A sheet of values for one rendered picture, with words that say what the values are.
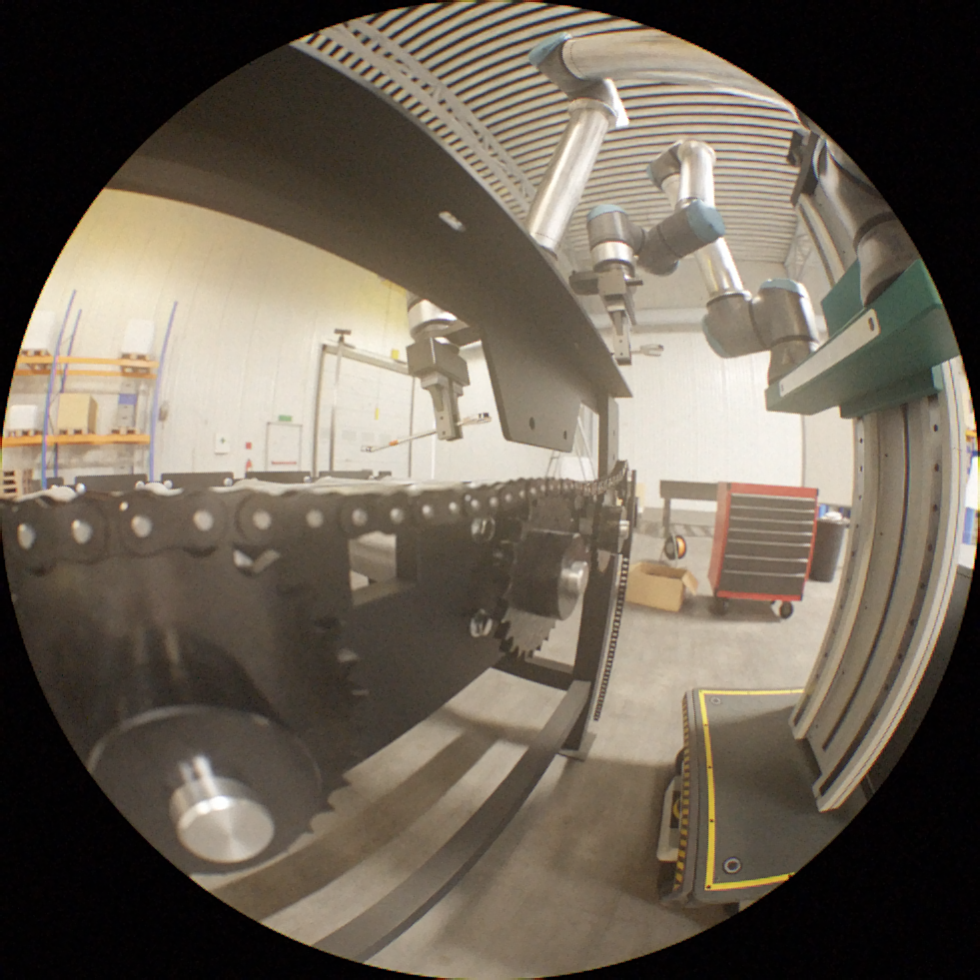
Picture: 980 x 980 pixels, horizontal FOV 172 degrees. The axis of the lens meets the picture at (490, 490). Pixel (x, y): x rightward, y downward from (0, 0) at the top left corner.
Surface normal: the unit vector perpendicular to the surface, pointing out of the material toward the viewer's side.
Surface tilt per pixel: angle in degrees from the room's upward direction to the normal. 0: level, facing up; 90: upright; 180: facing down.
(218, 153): 90
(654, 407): 90
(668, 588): 90
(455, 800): 0
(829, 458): 90
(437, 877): 0
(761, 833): 0
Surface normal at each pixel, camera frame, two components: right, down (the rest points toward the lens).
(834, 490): -0.83, 0.01
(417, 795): 0.03, -1.00
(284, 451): 0.85, 0.06
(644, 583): -0.68, 0.03
